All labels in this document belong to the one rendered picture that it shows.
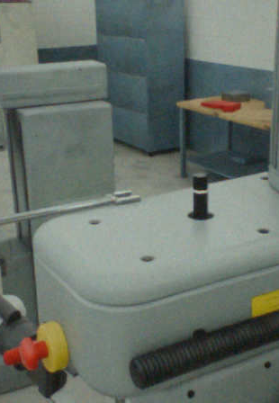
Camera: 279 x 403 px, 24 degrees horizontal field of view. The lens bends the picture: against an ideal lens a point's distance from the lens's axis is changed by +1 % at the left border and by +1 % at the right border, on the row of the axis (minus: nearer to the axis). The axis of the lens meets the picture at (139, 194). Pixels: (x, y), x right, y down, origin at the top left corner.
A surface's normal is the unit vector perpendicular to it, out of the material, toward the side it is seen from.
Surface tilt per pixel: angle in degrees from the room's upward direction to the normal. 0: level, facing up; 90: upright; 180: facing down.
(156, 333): 90
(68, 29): 90
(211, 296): 90
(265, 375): 90
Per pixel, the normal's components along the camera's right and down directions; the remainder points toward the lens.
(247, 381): 0.49, 0.26
